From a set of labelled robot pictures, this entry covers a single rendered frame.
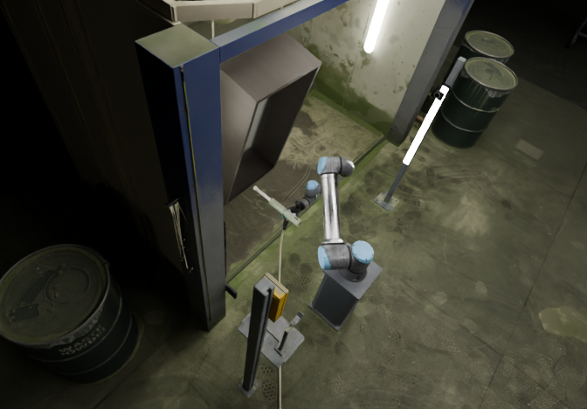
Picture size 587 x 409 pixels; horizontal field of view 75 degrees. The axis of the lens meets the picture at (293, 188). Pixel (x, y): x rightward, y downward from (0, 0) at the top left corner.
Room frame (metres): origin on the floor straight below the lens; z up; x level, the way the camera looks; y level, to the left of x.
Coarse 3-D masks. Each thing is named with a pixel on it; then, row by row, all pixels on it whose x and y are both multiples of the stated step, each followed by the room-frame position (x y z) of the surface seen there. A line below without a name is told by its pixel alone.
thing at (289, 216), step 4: (256, 188) 1.89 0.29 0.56; (260, 192) 1.86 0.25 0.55; (264, 196) 1.84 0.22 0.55; (268, 200) 1.81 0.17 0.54; (272, 200) 1.80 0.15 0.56; (272, 204) 1.77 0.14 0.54; (276, 204) 1.77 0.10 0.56; (280, 204) 1.78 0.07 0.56; (276, 208) 1.75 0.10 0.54; (280, 208) 1.74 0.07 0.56; (284, 208) 1.75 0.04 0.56; (280, 212) 1.72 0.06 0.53; (284, 212) 1.71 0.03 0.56; (288, 212) 1.72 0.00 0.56; (288, 216) 1.69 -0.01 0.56; (292, 216) 1.69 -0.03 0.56; (284, 220) 1.70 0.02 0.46; (288, 220) 1.69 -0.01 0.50; (292, 220) 1.66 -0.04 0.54; (296, 220) 1.66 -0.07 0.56; (300, 220) 1.67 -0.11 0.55; (284, 224) 1.70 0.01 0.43; (296, 224) 1.64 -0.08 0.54; (284, 228) 1.69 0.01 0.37
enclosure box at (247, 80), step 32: (224, 64) 1.81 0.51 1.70; (256, 64) 1.90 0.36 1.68; (288, 64) 2.00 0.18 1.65; (320, 64) 2.12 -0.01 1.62; (224, 96) 1.74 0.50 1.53; (256, 96) 1.65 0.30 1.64; (288, 96) 2.23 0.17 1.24; (224, 128) 1.74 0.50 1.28; (256, 128) 2.37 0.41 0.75; (288, 128) 2.21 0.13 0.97; (224, 160) 1.73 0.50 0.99; (256, 160) 2.25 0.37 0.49; (224, 192) 1.73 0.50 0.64
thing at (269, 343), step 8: (248, 320) 0.76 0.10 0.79; (240, 328) 0.71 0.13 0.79; (248, 328) 0.72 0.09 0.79; (272, 336) 0.70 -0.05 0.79; (264, 344) 0.65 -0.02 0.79; (272, 344) 0.66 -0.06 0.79; (296, 344) 0.68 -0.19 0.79; (264, 352) 0.61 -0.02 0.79; (272, 352) 0.62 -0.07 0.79; (288, 352) 0.63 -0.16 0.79; (272, 360) 0.58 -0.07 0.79; (280, 360) 0.59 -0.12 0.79
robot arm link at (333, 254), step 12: (324, 156) 1.80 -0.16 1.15; (336, 156) 1.83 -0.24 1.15; (324, 168) 1.72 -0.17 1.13; (336, 168) 1.74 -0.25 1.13; (324, 180) 1.66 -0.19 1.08; (336, 180) 1.67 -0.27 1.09; (324, 192) 1.59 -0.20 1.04; (336, 192) 1.60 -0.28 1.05; (324, 204) 1.52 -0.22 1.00; (336, 204) 1.53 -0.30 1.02; (324, 216) 1.46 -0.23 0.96; (336, 216) 1.46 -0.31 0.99; (324, 228) 1.40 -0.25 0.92; (336, 228) 1.39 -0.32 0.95; (324, 240) 1.32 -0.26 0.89; (336, 240) 1.32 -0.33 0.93; (324, 252) 1.24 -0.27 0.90; (336, 252) 1.25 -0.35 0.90; (348, 252) 1.27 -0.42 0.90; (324, 264) 1.18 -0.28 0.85; (336, 264) 1.19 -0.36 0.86; (348, 264) 1.21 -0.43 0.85
